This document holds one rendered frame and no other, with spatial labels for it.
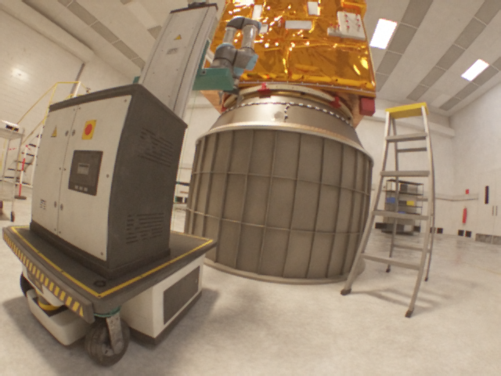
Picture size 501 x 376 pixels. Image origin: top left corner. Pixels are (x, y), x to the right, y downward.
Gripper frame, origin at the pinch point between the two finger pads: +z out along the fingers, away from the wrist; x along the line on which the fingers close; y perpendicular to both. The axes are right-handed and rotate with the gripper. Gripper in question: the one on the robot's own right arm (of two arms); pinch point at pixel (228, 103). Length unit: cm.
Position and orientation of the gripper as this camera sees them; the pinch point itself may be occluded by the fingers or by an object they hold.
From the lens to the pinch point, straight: 164.8
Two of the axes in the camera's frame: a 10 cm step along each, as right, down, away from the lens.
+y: -1.0, 3.3, -9.4
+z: -2.4, 9.1, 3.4
